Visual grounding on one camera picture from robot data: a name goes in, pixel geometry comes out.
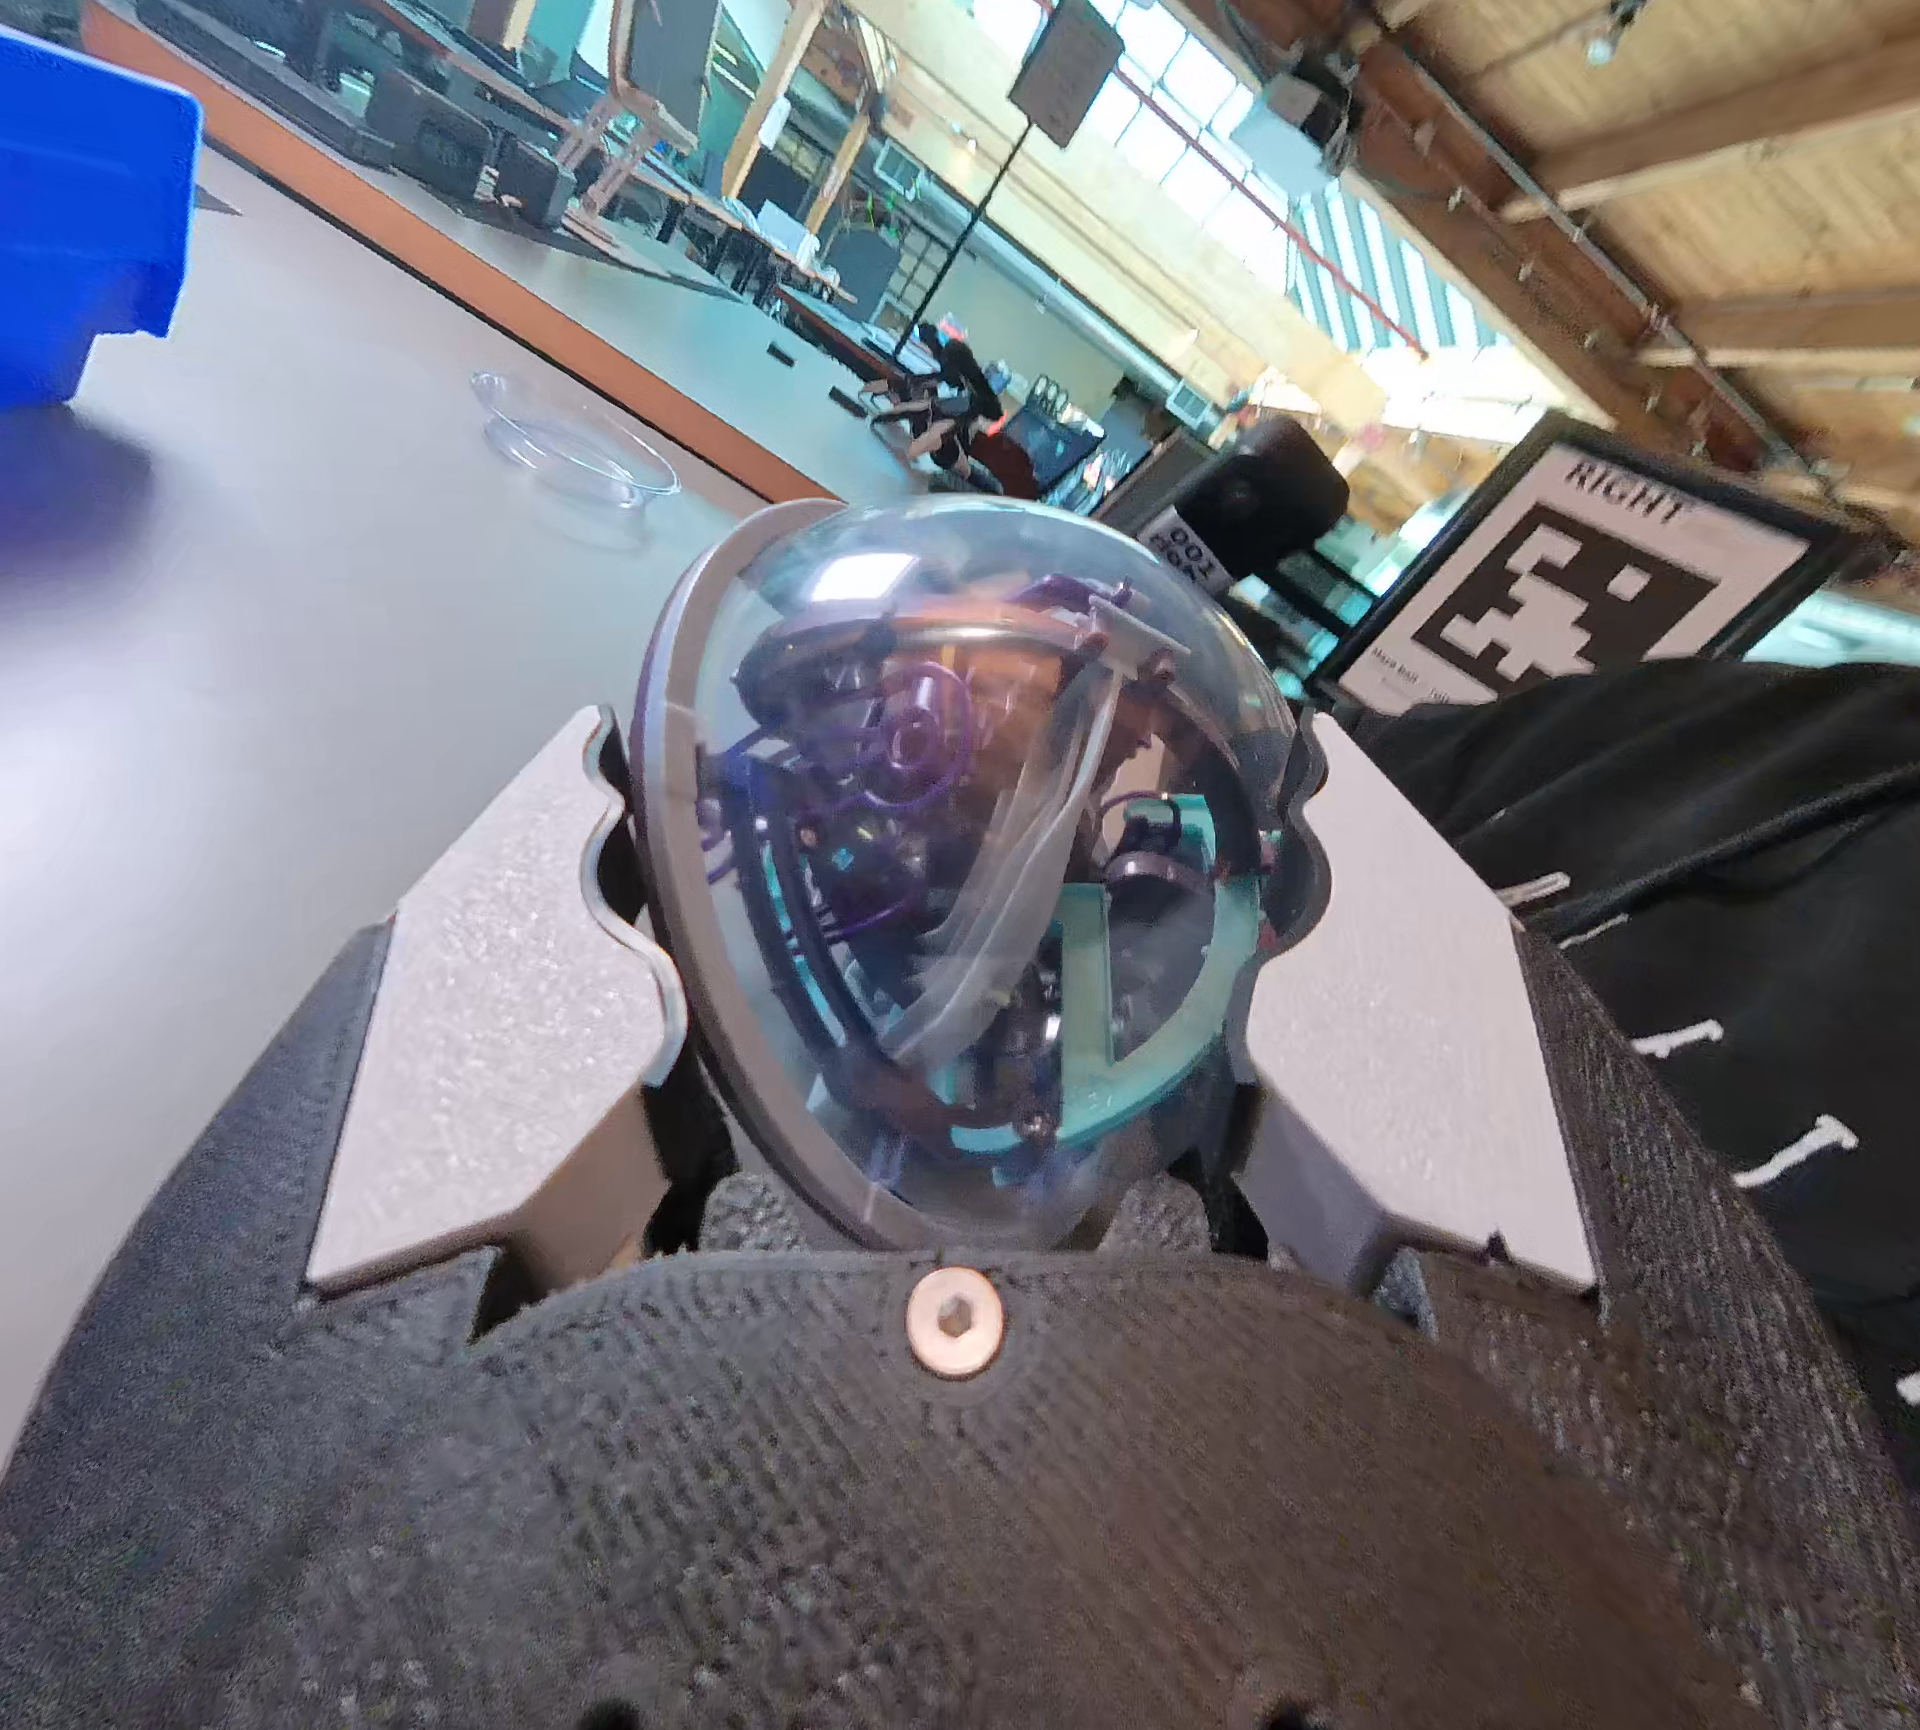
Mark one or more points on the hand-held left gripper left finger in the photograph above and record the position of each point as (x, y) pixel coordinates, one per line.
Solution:
(467, 1040)

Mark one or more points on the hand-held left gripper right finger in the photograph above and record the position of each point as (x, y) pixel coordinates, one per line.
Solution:
(1426, 1040)

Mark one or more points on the clear maze ball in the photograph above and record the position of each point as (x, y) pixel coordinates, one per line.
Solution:
(961, 860)

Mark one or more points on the person's black printed jacket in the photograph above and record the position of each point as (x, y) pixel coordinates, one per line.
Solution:
(1710, 951)

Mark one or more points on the black white marker board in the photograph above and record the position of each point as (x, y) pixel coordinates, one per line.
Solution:
(1590, 577)

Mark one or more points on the black sign on pole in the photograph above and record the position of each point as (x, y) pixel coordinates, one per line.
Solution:
(1066, 66)

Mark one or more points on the clear plastic dish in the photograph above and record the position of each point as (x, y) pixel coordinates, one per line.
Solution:
(571, 441)

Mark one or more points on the grey desk with wooden edge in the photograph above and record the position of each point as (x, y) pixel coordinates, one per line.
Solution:
(600, 306)

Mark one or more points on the blue plastic bin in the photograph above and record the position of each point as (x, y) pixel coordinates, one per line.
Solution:
(76, 201)

